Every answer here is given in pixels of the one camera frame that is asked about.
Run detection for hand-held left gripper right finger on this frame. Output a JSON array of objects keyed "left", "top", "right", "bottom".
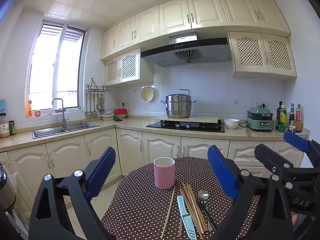
[{"left": 207, "top": 145, "right": 293, "bottom": 240}]

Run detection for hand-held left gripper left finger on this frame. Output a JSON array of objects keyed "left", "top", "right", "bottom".
[{"left": 29, "top": 147, "right": 116, "bottom": 240}]

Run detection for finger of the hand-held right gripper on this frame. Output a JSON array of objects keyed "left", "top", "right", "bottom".
[
  {"left": 284, "top": 131, "right": 320, "bottom": 167},
  {"left": 254, "top": 144, "right": 320, "bottom": 189}
]

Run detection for metal spoon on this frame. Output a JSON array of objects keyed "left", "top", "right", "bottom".
[
  {"left": 196, "top": 199, "right": 214, "bottom": 232},
  {"left": 197, "top": 189, "right": 217, "bottom": 232}
]

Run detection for bundle of wooden chopsticks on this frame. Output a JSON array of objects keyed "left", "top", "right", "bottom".
[{"left": 178, "top": 181, "right": 208, "bottom": 239}]

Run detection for pink cup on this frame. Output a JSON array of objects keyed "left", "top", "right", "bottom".
[{"left": 153, "top": 157, "right": 175, "bottom": 190}]

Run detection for light blue sheathed knife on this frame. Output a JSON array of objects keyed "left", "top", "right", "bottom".
[{"left": 177, "top": 195, "right": 198, "bottom": 240}]

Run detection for single wooden chopstick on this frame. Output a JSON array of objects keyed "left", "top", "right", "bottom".
[{"left": 161, "top": 185, "right": 176, "bottom": 239}]

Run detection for red sauce bottle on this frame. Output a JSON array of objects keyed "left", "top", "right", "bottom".
[{"left": 295, "top": 104, "right": 303, "bottom": 133}]

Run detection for dark sauce bottle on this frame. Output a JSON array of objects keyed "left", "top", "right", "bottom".
[{"left": 289, "top": 103, "right": 296, "bottom": 132}]

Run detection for dark green bottle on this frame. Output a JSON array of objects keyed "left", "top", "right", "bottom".
[{"left": 276, "top": 101, "right": 283, "bottom": 130}]

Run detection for cream lower kitchen cabinets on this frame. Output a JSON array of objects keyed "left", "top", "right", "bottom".
[{"left": 0, "top": 126, "right": 310, "bottom": 215}]

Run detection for green electric cooker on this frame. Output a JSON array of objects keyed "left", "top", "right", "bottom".
[{"left": 246, "top": 107, "right": 275, "bottom": 132}]

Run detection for white bowl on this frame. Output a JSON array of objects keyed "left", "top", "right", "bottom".
[{"left": 224, "top": 118, "right": 240, "bottom": 130}]

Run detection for polka dot round table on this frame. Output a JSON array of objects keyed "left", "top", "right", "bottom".
[{"left": 100, "top": 156, "right": 260, "bottom": 240}]

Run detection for metal faucet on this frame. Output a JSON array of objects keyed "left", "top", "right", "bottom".
[{"left": 52, "top": 98, "right": 69, "bottom": 128}]

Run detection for stainless steel sink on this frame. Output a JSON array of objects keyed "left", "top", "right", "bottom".
[{"left": 32, "top": 121, "right": 100, "bottom": 139}]

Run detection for red container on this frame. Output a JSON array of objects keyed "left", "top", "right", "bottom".
[{"left": 114, "top": 108, "right": 128, "bottom": 119}]

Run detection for black gas stove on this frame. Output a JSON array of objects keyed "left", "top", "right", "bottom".
[{"left": 146, "top": 119, "right": 225, "bottom": 133}]

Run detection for stainless steel steamer pot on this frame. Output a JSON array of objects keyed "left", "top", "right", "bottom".
[{"left": 161, "top": 89, "right": 197, "bottom": 119}]

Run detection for round perforated cream plate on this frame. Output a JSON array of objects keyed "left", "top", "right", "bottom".
[{"left": 141, "top": 86, "right": 157, "bottom": 102}]

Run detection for stainless steel kettle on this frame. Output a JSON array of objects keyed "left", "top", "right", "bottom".
[{"left": 0, "top": 164, "right": 17, "bottom": 212}]

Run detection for pale plastic bag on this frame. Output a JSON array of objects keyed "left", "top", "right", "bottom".
[{"left": 5, "top": 209, "right": 29, "bottom": 239}]

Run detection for large cream lattice cabinet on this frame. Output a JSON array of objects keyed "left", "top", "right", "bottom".
[{"left": 228, "top": 31, "right": 297, "bottom": 80}]

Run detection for large seasoning jar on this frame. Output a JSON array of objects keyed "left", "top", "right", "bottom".
[{"left": 0, "top": 112, "right": 10, "bottom": 138}]

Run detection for kitchen window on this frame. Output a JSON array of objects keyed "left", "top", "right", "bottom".
[{"left": 25, "top": 20, "right": 88, "bottom": 118}]

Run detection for small cream lattice cabinet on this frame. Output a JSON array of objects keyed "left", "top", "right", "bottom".
[{"left": 104, "top": 47, "right": 154, "bottom": 87}]

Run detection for range hood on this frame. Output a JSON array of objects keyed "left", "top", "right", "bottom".
[{"left": 140, "top": 32, "right": 231, "bottom": 68}]

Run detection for cream upper cabinets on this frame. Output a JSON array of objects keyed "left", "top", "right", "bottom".
[{"left": 100, "top": 0, "right": 292, "bottom": 61}]

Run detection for metal wall rack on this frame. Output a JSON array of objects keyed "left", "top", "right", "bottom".
[{"left": 84, "top": 77, "right": 111, "bottom": 93}]

